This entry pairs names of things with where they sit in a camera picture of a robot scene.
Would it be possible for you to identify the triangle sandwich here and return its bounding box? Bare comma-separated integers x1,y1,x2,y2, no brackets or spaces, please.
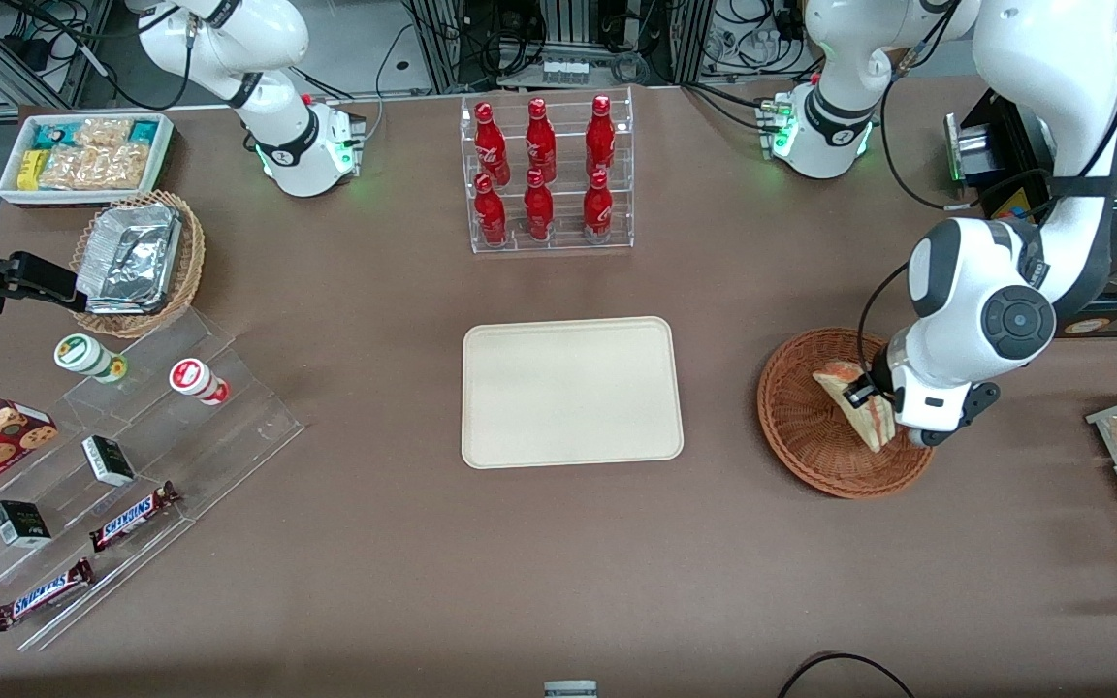
813,361,899,454

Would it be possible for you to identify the brown wicker basket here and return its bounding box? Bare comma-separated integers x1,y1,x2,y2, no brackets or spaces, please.
757,328,936,500

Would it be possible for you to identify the light wicker basket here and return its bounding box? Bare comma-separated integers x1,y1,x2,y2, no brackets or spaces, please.
69,190,207,339

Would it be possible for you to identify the cream plastic serving tray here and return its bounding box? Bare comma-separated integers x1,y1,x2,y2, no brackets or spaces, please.
462,316,686,470

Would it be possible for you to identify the green sunflower yogurt cup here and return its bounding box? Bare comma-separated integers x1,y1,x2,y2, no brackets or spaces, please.
54,333,128,384

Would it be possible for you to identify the aluminium foil container stack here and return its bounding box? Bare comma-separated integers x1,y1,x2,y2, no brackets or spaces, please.
75,203,183,316

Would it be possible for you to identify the white plastic snack bin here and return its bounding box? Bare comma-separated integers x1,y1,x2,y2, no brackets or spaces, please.
0,112,175,208

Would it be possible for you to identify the clear cracker snack bag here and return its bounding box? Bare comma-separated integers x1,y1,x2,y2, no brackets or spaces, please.
91,143,152,190
74,118,133,148
40,147,94,190

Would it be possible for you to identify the red lid yogurt cup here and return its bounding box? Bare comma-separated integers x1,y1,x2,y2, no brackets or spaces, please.
169,358,230,406

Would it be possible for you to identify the small black carton box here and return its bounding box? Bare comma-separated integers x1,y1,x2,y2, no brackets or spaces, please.
0,500,52,550
81,435,137,488

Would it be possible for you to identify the clear acrylic tiered shelf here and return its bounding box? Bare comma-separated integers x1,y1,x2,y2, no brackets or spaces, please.
0,308,305,652

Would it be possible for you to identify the Snickers chocolate bar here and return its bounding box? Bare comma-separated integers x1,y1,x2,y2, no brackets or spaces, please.
89,482,181,554
0,558,95,633

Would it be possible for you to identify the black control box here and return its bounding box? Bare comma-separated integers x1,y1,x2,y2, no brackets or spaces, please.
944,90,1064,219

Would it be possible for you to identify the red cola bottle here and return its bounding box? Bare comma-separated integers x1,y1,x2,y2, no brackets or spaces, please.
523,169,556,241
583,170,614,239
586,94,617,177
525,97,558,183
474,173,508,246
474,101,509,185

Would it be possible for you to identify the clear acrylic bottle rack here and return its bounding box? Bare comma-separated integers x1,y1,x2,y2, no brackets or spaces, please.
460,86,635,255

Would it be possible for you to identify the metal equipment rack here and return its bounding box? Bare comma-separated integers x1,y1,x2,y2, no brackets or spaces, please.
403,0,715,93

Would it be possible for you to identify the black loose table cable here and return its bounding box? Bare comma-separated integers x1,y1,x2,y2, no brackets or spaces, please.
777,652,918,698

